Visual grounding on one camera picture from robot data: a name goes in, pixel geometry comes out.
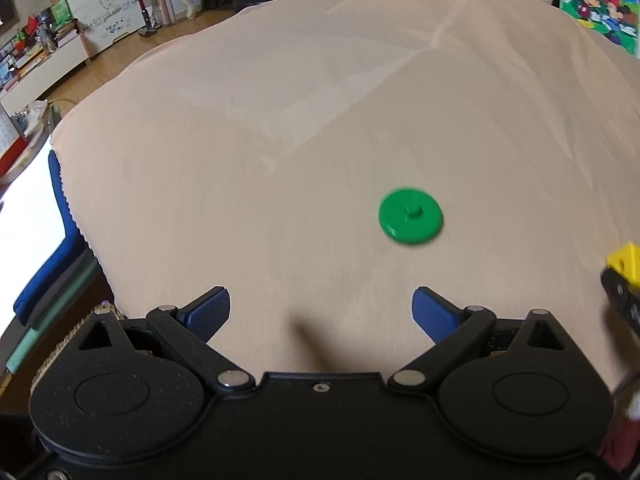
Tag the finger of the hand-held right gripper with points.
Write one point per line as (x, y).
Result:
(622, 295)

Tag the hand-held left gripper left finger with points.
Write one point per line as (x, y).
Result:
(210, 310)

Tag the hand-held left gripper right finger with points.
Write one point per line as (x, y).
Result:
(430, 310)

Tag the yellow toy cube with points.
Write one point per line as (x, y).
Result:
(627, 262)

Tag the green toy disc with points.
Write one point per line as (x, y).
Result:
(410, 217)

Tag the dark red cloth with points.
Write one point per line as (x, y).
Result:
(615, 445)

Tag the green mat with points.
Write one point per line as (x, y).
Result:
(55, 330)

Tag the blue cushion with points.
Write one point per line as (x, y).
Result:
(55, 270)

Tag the beige cloth cover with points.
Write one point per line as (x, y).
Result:
(300, 135)

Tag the white board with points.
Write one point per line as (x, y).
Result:
(25, 240)

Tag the red box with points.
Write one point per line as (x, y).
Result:
(15, 157)

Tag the cartoon picture board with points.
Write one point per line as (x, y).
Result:
(600, 5)

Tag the low white shelf unit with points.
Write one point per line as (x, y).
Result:
(45, 70)

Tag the white cabinet with drawings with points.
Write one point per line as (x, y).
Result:
(100, 5)

